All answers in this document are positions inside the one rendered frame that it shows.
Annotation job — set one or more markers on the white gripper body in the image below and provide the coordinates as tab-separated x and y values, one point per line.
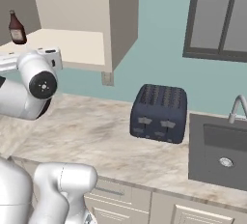
8	63

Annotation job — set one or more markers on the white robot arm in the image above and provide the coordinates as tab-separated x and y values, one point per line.
19	102

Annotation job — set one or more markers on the dark red ketchup bottle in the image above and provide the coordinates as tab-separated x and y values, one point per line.
17	30

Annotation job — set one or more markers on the dark blue toaster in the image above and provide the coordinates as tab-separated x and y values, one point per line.
159	115

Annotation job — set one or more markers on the beige drawer front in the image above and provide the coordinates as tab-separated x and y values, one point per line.
135	193

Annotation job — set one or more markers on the beige cupboard door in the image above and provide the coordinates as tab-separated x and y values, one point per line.
122	213
199	213

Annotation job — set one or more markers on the grey framed window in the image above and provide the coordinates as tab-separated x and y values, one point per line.
217	15

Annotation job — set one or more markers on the grey sink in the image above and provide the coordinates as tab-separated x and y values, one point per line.
218	152

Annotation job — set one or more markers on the silver tap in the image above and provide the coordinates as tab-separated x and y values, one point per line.
235	107

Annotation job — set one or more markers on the beige open wall cabinet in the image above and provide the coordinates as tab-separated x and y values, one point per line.
80	12

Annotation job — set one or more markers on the beige wall socket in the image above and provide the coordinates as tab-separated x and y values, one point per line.
107	78

